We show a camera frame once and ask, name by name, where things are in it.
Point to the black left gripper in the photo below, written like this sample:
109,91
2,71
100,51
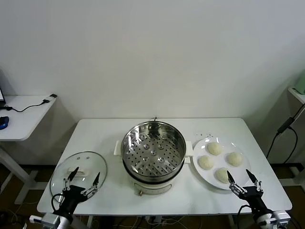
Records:
71,198

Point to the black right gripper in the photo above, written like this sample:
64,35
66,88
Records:
253,198

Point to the white steamed baozi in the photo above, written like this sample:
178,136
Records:
206,162
222,176
234,159
215,148

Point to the perforated steel steamer basket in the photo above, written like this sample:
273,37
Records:
147,152

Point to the white round plate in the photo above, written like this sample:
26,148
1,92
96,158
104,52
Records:
202,148

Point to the cream electric cooker base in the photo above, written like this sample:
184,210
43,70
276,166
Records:
152,187

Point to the white side table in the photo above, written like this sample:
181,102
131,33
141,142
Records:
26,119

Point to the white power strip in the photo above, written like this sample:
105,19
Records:
156,220

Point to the grey USB adapter dongle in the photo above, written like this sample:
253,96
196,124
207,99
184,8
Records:
53,96

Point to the blue computer mouse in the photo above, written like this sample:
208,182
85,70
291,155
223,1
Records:
3,122

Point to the white shelf board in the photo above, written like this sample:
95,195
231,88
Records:
297,95

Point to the pale green container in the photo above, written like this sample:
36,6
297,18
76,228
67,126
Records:
300,84

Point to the dark laptop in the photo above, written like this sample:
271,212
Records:
1,95

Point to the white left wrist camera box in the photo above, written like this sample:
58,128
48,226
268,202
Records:
35,218

